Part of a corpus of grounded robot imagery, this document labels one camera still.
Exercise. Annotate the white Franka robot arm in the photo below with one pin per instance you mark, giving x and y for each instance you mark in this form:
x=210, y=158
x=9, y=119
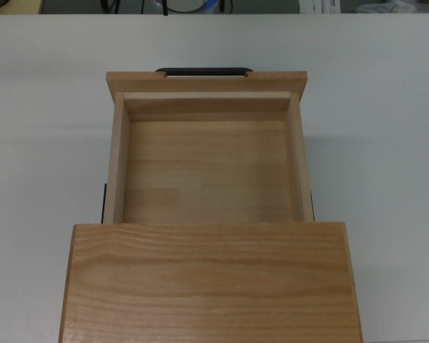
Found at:
x=186, y=5

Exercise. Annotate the wooden drawer cabinet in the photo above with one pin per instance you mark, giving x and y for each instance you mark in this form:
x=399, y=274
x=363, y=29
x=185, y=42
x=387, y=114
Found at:
x=207, y=286

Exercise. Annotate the wooden desk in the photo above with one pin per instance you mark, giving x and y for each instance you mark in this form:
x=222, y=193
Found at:
x=10, y=6

